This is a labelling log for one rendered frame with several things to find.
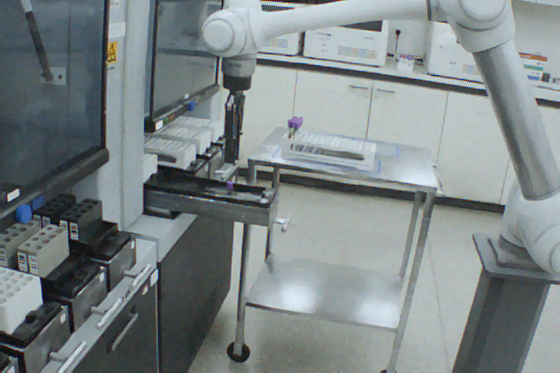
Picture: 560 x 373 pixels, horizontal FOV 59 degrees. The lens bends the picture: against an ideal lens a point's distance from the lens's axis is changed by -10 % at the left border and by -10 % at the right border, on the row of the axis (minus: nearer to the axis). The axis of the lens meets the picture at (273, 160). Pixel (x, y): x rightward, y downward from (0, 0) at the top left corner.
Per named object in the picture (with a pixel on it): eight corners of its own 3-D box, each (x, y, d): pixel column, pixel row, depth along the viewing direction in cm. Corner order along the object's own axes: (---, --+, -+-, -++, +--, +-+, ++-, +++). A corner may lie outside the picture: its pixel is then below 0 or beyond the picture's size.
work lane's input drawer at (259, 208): (40, 193, 150) (38, 164, 147) (64, 178, 163) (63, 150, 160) (284, 238, 139) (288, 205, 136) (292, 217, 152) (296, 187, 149)
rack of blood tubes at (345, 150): (279, 156, 176) (281, 137, 174) (286, 148, 185) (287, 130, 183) (372, 170, 170) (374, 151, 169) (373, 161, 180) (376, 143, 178)
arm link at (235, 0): (224, 48, 144) (211, 53, 132) (228, -9, 140) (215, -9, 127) (263, 52, 143) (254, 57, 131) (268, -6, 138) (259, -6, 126)
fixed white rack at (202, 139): (117, 146, 177) (117, 128, 175) (130, 138, 186) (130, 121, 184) (201, 158, 173) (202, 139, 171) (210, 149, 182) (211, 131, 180)
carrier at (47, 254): (61, 253, 102) (59, 225, 100) (69, 255, 102) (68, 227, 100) (30, 280, 91) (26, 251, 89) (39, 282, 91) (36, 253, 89)
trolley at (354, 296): (225, 361, 198) (237, 156, 172) (254, 301, 241) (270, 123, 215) (399, 394, 185) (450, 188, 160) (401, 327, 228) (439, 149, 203)
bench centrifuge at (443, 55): (427, 75, 348) (440, -28, 327) (420, 64, 406) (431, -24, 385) (507, 88, 339) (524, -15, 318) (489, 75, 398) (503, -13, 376)
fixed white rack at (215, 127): (136, 134, 191) (136, 118, 189) (146, 128, 201) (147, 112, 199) (214, 145, 187) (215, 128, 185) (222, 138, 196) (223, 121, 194)
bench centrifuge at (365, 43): (302, 58, 360) (311, -43, 339) (312, 50, 419) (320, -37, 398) (385, 69, 352) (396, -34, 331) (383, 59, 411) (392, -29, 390)
